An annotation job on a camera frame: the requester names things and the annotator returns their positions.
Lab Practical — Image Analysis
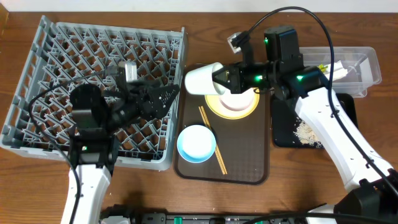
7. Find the white napkin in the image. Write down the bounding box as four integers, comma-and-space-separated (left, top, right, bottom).
323, 60, 348, 81

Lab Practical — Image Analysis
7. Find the green snack wrapper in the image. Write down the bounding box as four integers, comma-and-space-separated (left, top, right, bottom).
318, 64, 328, 72

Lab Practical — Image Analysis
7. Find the grey plastic dish rack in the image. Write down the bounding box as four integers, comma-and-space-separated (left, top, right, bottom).
1, 17, 187, 170

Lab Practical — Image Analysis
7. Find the brown serving tray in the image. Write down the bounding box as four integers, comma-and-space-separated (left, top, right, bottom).
174, 84, 270, 185

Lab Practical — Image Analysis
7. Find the light blue bowl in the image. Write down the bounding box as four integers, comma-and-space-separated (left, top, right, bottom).
177, 124, 214, 164

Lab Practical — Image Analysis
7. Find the clear plastic bin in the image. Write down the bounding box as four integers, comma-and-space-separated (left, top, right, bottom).
300, 47, 382, 98

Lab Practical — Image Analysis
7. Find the yellow round plate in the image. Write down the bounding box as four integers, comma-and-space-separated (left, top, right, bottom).
205, 89, 260, 119

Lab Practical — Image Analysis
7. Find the wooden chopstick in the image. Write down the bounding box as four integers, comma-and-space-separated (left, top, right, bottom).
198, 106, 228, 175
200, 105, 228, 175

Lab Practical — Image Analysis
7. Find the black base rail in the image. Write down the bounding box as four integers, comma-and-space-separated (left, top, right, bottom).
99, 207, 312, 224

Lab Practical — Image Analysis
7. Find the rice food waste pile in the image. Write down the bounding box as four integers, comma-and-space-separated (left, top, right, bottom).
294, 121, 323, 148

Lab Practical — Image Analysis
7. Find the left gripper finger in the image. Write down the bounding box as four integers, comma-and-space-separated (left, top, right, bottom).
146, 85, 180, 120
127, 80, 180, 93

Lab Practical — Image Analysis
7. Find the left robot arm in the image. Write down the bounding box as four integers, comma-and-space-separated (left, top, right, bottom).
62, 82, 180, 223

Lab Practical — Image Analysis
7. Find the right black cable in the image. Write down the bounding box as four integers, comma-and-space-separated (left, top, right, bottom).
247, 6, 398, 190

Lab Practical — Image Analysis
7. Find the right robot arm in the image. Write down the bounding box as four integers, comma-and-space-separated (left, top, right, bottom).
212, 26, 397, 223

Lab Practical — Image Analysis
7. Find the pink white bowl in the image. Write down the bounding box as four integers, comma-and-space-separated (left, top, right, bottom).
218, 89, 255, 112

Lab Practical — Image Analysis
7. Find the black plastic tray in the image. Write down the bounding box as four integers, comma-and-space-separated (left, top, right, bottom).
269, 92, 357, 149

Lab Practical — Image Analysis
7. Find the white paper cup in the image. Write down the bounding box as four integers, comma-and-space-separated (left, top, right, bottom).
185, 62, 226, 95

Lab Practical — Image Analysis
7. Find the left black cable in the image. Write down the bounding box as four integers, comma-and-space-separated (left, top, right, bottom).
27, 70, 121, 224

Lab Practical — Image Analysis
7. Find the black cable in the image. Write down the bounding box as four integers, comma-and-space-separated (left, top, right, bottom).
247, 6, 398, 190
27, 70, 121, 224

